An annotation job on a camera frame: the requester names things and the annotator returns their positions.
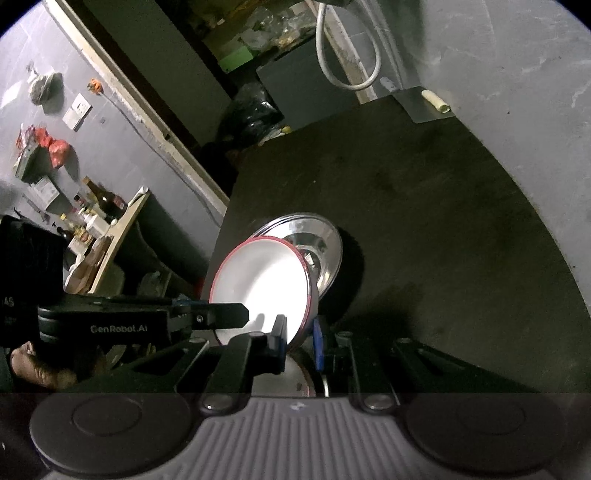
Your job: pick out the black plastic bag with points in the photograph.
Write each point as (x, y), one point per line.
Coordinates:
(254, 115)

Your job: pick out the grey plastic bag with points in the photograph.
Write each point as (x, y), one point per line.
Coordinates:
(44, 87)

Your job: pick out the stainless steel bowl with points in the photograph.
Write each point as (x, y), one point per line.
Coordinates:
(316, 263)

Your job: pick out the stainless steel plate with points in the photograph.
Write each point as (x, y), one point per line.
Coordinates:
(334, 258)

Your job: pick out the white wall switch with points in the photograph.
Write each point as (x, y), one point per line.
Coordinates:
(77, 111)

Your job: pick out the red plastic bag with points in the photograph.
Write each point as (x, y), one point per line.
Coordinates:
(56, 150)

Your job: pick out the dark glass bottle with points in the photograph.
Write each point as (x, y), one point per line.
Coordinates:
(107, 203)

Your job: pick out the small orange wall hook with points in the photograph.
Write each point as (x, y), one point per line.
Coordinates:
(95, 86)

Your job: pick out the white enamel plate red rim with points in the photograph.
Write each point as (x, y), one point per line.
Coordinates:
(263, 286)

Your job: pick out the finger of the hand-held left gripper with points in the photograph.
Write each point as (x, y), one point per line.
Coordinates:
(221, 315)

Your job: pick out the person's left hand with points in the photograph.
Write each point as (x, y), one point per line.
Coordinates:
(41, 369)

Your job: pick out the beige door frame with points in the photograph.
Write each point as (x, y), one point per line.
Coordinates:
(138, 110)

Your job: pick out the beige wall trim strip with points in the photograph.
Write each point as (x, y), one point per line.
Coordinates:
(344, 50)

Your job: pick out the white wall socket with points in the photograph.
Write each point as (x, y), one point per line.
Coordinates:
(46, 191)

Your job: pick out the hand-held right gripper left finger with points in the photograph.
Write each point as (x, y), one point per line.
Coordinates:
(279, 344)

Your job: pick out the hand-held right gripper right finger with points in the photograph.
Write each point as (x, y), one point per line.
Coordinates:
(318, 344)

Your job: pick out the green box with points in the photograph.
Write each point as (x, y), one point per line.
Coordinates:
(238, 57)

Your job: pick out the dark grey cabinet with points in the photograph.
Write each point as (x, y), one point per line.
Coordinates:
(300, 87)

